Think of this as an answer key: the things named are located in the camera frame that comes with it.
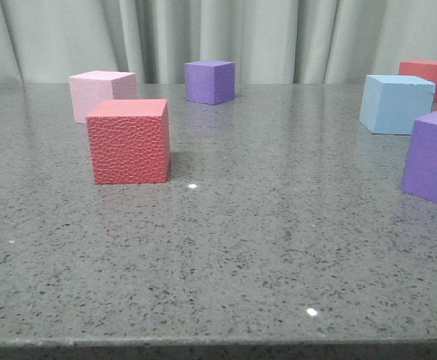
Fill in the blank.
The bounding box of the far purple foam cube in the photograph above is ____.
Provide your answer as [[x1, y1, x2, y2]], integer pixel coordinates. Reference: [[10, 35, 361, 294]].
[[184, 60, 235, 105]]

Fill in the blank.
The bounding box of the purple foam cube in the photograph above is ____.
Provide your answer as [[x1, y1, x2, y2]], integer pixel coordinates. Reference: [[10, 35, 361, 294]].
[[184, 60, 235, 105], [401, 111, 437, 203]]

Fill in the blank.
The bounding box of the far red foam cube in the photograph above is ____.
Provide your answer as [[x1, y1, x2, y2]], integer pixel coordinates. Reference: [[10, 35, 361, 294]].
[[399, 58, 437, 102]]

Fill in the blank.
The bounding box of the textured red foam cube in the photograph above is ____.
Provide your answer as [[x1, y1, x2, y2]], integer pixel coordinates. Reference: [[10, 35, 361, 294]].
[[86, 98, 171, 185]]

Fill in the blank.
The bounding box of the light blue foam cube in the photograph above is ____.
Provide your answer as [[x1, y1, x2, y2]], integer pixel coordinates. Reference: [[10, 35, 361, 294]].
[[359, 75, 436, 135]]

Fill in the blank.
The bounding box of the near purple foam cube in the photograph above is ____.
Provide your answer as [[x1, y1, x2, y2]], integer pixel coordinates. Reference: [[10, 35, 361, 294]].
[[401, 111, 437, 203]]

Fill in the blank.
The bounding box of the pink foam cube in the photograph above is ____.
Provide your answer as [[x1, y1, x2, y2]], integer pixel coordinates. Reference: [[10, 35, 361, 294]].
[[69, 70, 137, 124]]

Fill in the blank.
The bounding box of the grey-green curtain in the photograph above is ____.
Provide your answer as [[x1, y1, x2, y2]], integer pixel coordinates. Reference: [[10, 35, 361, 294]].
[[0, 1, 437, 84]]

